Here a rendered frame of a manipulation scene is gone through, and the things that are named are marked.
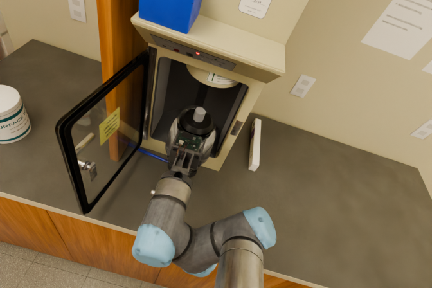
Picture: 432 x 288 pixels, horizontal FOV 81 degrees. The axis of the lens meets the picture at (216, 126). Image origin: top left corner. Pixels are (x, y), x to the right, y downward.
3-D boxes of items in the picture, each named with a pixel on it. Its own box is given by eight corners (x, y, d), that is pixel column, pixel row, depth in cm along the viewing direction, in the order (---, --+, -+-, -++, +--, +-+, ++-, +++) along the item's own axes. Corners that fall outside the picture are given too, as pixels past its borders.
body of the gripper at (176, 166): (208, 136, 60) (196, 179, 52) (200, 157, 66) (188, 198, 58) (177, 126, 59) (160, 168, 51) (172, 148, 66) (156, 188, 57)
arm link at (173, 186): (183, 216, 55) (147, 205, 54) (188, 197, 58) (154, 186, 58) (189, 200, 49) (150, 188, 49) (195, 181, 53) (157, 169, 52)
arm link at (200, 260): (235, 270, 51) (205, 249, 45) (189, 284, 54) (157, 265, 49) (233, 234, 57) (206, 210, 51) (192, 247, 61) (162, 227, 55)
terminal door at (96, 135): (141, 143, 92) (150, 49, 64) (83, 216, 71) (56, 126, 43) (139, 142, 92) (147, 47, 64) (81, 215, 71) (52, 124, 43)
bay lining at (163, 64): (170, 95, 109) (184, 17, 83) (226, 114, 111) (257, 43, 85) (149, 136, 92) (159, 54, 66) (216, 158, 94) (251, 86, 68)
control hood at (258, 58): (148, 36, 63) (150, -4, 56) (268, 78, 65) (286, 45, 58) (128, 60, 55) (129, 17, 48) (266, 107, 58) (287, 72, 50)
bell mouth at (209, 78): (193, 45, 84) (197, 30, 80) (244, 63, 85) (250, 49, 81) (179, 75, 71) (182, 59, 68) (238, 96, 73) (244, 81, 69)
